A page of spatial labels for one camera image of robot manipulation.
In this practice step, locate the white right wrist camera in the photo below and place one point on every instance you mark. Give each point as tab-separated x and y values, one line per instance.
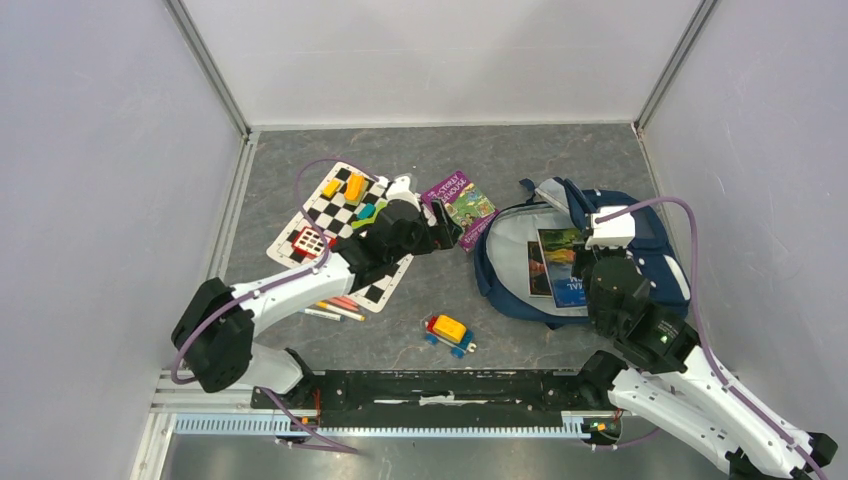
614	233

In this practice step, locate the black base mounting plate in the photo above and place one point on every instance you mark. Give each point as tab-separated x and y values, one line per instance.
438	398

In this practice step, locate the red marker pen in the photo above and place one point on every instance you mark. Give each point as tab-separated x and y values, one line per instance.
345	303

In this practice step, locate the yellow white marker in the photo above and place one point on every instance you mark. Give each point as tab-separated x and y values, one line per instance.
341	311

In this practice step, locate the blue cover book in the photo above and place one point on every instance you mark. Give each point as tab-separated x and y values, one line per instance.
559	256

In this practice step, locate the blue cap white marker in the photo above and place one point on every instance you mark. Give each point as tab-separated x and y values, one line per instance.
322	314

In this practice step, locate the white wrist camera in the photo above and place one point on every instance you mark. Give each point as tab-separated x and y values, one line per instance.
614	233
403	187

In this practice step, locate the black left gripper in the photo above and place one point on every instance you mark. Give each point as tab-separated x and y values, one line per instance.
444	237

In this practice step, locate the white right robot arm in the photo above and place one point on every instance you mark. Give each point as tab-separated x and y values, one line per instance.
663	373

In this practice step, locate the black white chessboard mat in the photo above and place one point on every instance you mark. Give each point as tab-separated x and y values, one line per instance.
334	217

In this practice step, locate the dark Three Days book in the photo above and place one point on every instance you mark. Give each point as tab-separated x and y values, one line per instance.
539	285

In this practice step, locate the red window toy block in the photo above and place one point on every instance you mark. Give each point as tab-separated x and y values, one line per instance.
308	243

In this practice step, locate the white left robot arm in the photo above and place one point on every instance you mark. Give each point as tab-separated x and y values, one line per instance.
214	336

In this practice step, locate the navy blue student backpack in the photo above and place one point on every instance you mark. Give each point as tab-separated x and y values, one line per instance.
502	260

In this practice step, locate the magenta cover book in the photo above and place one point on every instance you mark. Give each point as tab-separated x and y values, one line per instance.
465	204

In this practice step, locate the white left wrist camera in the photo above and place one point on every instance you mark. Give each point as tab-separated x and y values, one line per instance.
403	187

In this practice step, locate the orange yellow toy block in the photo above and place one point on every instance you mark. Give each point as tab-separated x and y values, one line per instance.
356	186

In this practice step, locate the yellow red toy car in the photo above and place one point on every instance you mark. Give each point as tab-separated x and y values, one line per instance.
443	329

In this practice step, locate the green toy block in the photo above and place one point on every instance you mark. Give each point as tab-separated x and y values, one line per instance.
356	224

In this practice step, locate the slotted cable duct rail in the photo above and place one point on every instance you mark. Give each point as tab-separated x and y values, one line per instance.
278	425

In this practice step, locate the teal toy block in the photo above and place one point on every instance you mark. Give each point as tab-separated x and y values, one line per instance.
366	212

